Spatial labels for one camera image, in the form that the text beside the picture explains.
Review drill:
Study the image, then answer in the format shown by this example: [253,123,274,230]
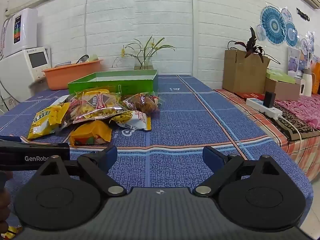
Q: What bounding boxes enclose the black power adapter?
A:
[264,92,276,108]

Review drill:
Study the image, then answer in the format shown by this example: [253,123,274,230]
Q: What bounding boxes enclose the clear bag of yellow snacks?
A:
[65,88,132,125]

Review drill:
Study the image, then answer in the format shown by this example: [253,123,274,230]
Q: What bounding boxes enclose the red book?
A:
[234,92,265,100]

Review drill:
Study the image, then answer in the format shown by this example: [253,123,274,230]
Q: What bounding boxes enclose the pink floral cloth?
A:
[275,94,320,130]

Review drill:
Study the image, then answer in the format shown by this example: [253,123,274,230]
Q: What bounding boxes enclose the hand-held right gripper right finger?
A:
[192,145,282,197]

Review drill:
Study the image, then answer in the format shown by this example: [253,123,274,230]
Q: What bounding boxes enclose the clear bag of brown snacks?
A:
[122,92,160,117]

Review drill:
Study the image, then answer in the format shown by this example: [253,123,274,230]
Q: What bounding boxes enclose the white power cable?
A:
[279,115,302,141]

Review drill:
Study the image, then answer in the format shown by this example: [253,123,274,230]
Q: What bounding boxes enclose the glass vase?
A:
[134,56,153,70]

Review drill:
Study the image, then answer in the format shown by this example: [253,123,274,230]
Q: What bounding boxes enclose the purple leafed plant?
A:
[227,27,281,65]

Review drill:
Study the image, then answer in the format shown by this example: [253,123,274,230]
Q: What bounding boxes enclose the white device with screen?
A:
[24,47,51,82]

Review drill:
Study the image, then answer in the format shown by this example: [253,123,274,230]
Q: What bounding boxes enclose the large blue paper fan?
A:
[260,6,287,43]

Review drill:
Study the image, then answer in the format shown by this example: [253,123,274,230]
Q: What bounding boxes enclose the white thermos bottle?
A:
[301,68,313,97]

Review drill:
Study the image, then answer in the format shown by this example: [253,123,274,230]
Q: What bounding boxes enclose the white appliance cabinet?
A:
[0,55,48,112]

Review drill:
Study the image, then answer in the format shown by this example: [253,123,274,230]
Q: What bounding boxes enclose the small cardboard box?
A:
[264,77,300,101]

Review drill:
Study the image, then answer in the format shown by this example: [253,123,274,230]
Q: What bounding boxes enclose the white and yellow snack packet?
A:
[110,110,152,131]

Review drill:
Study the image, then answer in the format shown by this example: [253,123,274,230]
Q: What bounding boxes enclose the green cardboard box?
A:
[68,69,159,96]

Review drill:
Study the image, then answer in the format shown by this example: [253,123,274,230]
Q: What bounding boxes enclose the orange yellow snack packet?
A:
[69,120,113,147]

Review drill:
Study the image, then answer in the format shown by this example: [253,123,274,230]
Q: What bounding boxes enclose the small pale paper fan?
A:
[281,8,293,23]

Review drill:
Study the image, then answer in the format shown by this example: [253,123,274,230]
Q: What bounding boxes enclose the medium blue paper fan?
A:
[285,21,299,47]

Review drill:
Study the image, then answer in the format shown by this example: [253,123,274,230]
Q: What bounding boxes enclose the flat pale green box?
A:
[266,69,296,84]

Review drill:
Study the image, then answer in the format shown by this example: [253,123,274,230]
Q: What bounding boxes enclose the pale picture card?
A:
[287,47,301,77]

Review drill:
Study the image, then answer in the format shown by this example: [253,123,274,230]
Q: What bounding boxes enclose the large cardboard box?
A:
[222,49,271,94]

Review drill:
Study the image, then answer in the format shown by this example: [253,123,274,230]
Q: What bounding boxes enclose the yellow flowered plant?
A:
[112,36,176,68]

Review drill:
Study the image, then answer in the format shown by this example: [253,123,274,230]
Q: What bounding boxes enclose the dark cable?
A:
[0,80,22,111]

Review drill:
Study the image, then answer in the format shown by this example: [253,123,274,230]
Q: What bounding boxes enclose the dark patterned cloth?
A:
[269,105,320,142]

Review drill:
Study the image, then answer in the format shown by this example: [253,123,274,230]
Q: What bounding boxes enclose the orange bottle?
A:
[311,61,320,94]

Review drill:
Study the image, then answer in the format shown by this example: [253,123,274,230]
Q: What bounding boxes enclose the black wall sign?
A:
[297,8,310,21]

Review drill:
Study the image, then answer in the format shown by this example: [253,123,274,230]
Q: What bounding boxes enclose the yellow red wrapper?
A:
[4,225,23,240]

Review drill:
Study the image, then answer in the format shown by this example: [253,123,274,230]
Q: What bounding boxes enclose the person's left hand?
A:
[0,171,13,230]

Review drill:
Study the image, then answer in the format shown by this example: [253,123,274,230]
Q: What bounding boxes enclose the blue patterned tablecloth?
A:
[0,74,313,240]

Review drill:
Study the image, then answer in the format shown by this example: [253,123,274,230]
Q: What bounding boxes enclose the white water purifier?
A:
[0,8,38,58]

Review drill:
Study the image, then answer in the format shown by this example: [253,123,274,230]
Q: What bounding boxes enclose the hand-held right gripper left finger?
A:
[39,145,127,197]

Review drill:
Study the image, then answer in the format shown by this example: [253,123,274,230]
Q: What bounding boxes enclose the orange plastic basin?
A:
[42,59,104,90]

